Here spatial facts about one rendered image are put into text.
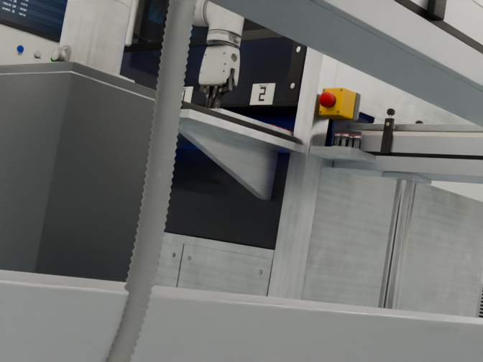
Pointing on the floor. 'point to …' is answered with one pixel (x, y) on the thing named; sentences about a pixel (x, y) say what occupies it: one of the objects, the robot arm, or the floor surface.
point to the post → (302, 180)
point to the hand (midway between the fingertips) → (212, 107)
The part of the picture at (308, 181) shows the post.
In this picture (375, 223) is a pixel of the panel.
